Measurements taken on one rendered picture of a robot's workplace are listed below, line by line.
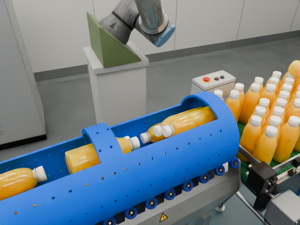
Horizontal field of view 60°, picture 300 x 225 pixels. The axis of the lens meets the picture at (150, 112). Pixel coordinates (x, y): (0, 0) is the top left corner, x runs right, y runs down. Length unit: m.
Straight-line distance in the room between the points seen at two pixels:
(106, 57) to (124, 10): 0.27
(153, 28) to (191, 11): 2.72
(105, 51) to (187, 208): 0.86
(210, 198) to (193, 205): 0.08
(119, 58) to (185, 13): 2.67
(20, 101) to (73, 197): 1.83
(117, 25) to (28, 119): 1.42
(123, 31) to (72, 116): 1.69
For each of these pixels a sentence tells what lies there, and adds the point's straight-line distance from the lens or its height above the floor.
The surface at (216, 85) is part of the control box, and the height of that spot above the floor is 1.09.
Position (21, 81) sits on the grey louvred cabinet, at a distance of 2.38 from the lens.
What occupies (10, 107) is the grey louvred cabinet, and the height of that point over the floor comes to 0.46.
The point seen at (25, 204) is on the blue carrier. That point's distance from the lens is 0.71.
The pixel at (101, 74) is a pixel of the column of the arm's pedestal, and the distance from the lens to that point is 1.47.
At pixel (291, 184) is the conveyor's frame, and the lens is 1.30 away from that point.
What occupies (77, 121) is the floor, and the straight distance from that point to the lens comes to 2.91.
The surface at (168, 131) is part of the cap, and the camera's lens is 0.85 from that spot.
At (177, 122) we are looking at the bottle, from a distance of 0.87.
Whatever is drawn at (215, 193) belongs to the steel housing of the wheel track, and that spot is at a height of 0.87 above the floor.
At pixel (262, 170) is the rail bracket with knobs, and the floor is 1.00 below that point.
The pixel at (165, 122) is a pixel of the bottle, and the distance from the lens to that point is 0.93.
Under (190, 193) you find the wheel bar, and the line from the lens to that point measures 1.01.
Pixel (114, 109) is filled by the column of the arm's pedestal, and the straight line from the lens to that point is 1.61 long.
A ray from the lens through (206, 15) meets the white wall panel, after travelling 4.21.
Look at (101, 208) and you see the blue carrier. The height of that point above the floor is 1.11.
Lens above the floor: 1.73
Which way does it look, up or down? 36 degrees down
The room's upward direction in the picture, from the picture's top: straight up
